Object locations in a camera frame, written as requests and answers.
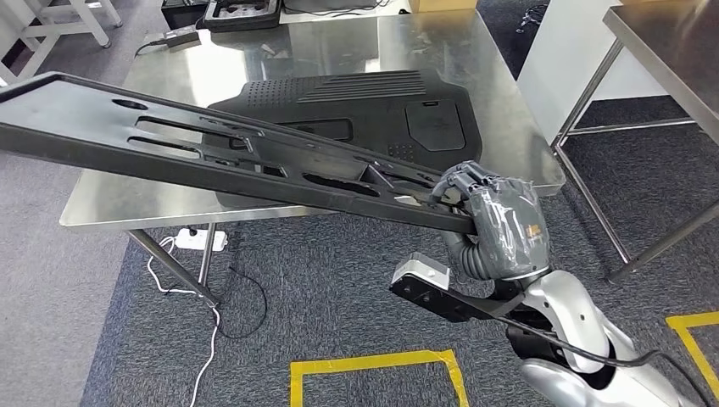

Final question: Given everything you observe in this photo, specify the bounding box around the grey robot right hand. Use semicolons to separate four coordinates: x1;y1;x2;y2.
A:
429;161;550;281

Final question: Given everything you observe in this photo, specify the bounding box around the long black plastic panel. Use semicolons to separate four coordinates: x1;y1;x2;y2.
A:
0;71;478;236

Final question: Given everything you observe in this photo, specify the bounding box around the stainless steel workbench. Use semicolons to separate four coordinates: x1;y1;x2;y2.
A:
59;9;567;307

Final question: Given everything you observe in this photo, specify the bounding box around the black engine cover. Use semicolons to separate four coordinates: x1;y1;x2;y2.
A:
203;69;484;212

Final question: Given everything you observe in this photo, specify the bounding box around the stainless steel table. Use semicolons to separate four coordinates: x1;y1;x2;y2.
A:
550;0;719;285

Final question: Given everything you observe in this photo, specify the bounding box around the grey metal case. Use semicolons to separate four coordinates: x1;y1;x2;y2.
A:
282;0;388;15

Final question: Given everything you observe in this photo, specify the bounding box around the white power strip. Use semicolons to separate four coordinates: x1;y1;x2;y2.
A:
174;227;229;252

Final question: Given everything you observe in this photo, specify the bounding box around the black foam equipment case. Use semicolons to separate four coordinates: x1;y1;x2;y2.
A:
202;0;282;33

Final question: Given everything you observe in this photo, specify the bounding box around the black power adapter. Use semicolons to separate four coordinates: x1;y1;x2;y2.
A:
163;31;202;49

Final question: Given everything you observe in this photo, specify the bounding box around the black box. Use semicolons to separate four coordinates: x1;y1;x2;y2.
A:
161;0;210;31

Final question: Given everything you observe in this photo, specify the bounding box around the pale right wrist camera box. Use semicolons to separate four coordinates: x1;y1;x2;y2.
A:
391;252;452;292

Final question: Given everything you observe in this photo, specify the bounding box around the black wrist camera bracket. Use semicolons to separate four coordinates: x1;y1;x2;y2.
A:
388;273;527;324

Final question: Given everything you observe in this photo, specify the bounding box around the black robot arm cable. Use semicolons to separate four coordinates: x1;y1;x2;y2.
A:
497;315;715;407

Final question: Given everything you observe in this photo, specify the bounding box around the tangled floor cable bundle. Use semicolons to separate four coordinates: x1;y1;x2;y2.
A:
516;4;550;34

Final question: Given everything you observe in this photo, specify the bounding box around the black floor cable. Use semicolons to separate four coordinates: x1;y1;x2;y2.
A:
215;266;269;340

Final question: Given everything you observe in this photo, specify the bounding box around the white power cable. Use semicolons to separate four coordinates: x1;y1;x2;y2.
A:
146;236;221;407

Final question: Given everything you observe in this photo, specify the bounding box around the black adapter cable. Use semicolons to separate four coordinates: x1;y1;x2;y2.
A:
133;37;170;58

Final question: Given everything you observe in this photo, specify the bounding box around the white table frame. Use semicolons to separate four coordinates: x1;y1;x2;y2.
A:
0;0;124;86

